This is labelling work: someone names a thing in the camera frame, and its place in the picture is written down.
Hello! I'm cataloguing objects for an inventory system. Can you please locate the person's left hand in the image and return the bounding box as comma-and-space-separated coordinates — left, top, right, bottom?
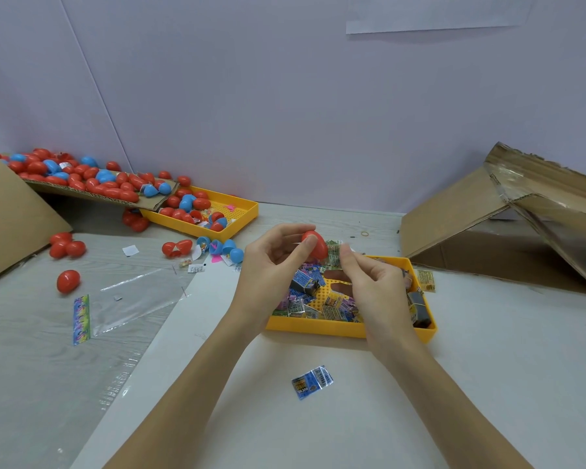
227, 224, 322, 340

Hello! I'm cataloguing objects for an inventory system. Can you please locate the tall brown cardboard box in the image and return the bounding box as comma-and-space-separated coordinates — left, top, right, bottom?
0, 136, 72, 287

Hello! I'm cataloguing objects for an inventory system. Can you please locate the single red plastic egg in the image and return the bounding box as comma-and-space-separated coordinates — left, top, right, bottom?
301, 230, 329, 264

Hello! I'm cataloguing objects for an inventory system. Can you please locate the torn flattened cardboard box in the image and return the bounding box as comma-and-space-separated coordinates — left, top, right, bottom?
400, 142, 586, 296

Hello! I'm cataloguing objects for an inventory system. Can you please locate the person's left forearm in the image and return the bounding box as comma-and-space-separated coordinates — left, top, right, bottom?
105, 315, 265, 469

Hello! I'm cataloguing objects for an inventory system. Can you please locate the pile of plastic eggs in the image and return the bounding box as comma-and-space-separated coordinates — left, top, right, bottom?
0, 147, 260, 295

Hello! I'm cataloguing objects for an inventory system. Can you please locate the white paper sign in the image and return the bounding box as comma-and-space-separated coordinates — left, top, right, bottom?
346, 0, 538, 36

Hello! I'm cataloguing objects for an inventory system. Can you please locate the person's right forearm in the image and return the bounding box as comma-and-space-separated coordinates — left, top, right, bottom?
381, 341, 533, 469

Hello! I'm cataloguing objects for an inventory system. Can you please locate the yellow tray under eggs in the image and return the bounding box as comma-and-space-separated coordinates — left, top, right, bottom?
141, 186, 260, 241

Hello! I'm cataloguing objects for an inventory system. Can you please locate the blue packet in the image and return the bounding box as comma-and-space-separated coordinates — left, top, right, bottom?
291, 365, 335, 401

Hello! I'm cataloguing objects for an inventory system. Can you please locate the yellow label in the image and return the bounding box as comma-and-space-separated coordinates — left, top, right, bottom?
416, 268, 438, 293

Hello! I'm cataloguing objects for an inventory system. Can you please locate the clear bag with coloured label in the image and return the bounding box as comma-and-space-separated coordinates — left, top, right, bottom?
72, 268, 191, 346

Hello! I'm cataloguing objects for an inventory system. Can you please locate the person's right hand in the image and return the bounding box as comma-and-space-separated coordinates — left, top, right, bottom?
338, 245, 423, 362

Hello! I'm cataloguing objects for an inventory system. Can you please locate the brown cardboard sheet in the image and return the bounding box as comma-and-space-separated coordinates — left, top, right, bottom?
24, 178, 182, 211

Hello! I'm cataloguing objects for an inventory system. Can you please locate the yellow plastic tray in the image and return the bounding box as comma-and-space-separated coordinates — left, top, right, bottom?
264, 251, 439, 345

